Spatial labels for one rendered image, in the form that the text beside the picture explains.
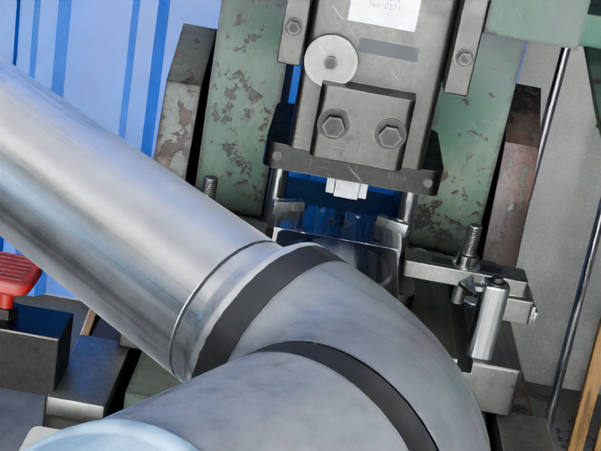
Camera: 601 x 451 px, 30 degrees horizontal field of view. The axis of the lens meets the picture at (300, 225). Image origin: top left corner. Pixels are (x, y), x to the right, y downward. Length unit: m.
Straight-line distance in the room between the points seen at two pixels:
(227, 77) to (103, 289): 0.99
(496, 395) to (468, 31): 0.41
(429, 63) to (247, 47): 0.34
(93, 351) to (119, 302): 0.77
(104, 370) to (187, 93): 0.49
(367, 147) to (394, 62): 0.09
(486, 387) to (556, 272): 1.41
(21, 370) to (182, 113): 0.53
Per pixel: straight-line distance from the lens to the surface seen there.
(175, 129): 1.58
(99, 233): 0.51
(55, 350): 1.17
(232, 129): 1.50
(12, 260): 1.19
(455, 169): 1.51
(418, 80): 1.20
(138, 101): 2.49
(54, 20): 2.49
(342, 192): 1.30
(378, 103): 1.18
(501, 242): 1.60
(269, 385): 0.37
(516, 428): 1.29
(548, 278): 2.67
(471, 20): 1.16
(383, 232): 1.34
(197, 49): 1.63
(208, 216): 0.50
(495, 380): 1.27
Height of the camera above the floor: 1.28
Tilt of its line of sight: 22 degrees down
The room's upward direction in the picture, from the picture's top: 10 degrees clockwise
